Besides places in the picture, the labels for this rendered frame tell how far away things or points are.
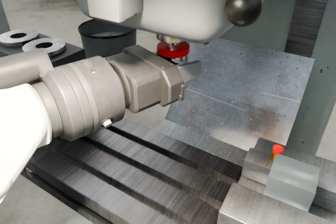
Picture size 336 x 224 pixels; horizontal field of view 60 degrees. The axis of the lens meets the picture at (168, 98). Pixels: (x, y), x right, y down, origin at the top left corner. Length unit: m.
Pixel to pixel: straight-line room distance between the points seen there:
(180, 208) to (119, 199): 0.11
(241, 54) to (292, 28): 0.14
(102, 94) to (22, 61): 0.09
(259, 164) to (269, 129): 0.27
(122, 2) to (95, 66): 0.09
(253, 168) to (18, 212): 1.61
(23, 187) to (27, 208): 0.17
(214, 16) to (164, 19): 0.05
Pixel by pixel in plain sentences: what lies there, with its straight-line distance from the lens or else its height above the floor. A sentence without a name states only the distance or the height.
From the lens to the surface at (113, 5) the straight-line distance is 0.29.
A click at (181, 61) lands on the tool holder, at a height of 1.25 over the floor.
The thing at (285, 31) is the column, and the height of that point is 1.19.
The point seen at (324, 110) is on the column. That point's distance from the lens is 0.82.
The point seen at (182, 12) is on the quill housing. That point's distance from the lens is 0.29.
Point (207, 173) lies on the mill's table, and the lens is 0.63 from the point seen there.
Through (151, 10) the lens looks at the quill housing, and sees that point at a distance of 0.31.
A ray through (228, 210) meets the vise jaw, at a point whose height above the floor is 1.09.
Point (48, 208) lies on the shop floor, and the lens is 1.90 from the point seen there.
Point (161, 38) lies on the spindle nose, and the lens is 0.40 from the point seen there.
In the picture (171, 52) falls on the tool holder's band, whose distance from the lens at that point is 0.40.
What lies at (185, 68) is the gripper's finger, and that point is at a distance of 0.41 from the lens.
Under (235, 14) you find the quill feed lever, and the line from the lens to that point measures 0.24.
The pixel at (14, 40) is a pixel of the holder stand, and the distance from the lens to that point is 0.75.
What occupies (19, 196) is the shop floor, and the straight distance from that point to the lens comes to 2.03.
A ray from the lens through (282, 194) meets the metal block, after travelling 0.45.
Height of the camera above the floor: 1.43
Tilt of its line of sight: 33 degrees down
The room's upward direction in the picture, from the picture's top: straight up
